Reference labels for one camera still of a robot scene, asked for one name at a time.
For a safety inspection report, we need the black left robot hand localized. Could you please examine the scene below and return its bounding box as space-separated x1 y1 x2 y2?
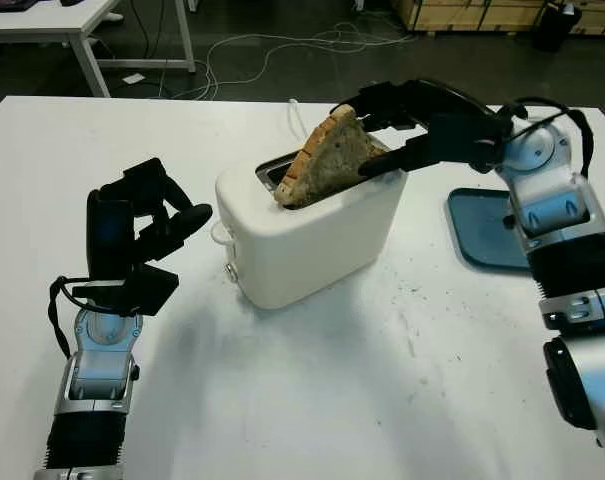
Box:
84 157 214 282

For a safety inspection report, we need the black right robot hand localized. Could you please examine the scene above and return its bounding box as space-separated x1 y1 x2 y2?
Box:
330 78 504 179

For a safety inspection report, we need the white toaster lever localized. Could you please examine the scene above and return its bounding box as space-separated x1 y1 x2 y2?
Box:
210 222 236 246

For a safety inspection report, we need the slice of bread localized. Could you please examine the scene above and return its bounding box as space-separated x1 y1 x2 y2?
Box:
274 104 386 209

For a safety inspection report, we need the blue plastic tray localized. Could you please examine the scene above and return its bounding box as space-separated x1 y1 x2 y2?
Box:
445 187 533 271

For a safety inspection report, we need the white two-slot toaster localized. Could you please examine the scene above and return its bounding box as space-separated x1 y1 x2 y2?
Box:
215 144 409 311

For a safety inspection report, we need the wooden crate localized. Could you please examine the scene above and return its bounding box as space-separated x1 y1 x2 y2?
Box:
389 0 605 37

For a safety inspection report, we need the black trash bin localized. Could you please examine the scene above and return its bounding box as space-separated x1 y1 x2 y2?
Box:
531 2 582 53

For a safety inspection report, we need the white office desk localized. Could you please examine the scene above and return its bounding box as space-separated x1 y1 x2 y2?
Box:
0 0 197 99

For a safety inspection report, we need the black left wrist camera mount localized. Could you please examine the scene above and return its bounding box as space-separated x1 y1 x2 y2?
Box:
71 262 179 319

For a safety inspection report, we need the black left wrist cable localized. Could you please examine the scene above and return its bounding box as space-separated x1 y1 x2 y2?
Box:
48 275 91 356

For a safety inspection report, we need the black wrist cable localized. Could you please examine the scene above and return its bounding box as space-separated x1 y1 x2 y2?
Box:
499 96 596 176
48 275 91 356

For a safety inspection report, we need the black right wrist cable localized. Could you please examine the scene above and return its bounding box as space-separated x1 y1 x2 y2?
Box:
499 96 596 176

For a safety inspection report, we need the white toaster power cord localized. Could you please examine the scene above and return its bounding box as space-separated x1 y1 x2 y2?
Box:
286 98 308 139

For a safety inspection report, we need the white floor cable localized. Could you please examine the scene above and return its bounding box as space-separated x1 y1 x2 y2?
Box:
201 22 413 101

